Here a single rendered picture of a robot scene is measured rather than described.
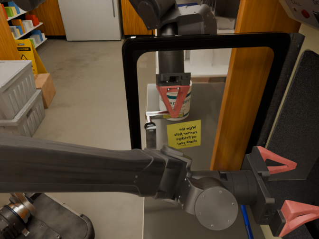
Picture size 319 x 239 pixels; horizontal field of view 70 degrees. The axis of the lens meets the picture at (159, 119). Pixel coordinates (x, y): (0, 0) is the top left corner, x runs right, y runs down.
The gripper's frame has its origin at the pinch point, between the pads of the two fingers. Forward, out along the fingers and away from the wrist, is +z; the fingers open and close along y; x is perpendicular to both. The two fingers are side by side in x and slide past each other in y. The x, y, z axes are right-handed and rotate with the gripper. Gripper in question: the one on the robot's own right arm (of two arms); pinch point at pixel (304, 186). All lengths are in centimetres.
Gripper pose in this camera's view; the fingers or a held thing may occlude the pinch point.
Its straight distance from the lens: 47.7
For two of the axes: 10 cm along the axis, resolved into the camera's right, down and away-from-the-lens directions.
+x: 0.2, 8.2, 5.7
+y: 0.1, -5.7, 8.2
